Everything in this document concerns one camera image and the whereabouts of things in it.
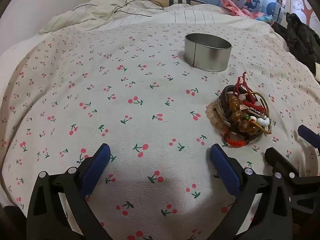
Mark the cherry print bed sheet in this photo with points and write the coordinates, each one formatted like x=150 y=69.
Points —
x=125 y=105

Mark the pink cloth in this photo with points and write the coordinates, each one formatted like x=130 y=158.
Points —
x=236 y=8

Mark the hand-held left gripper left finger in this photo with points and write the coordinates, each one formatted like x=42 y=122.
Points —
x=96 y=170

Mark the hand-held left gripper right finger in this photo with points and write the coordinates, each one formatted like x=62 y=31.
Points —
x=225 y=170

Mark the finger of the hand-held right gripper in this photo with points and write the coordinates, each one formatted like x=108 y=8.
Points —
x=280 y=162
x=308 y=134

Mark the round metal tin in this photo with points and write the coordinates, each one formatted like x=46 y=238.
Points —
x=207 y=55

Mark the white striped quilt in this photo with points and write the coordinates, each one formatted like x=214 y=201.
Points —
x=175 y=12

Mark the black jacket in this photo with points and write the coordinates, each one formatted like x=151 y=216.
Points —
x=300 y=37

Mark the striped pillow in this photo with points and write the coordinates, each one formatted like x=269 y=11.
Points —
x=180 y=1

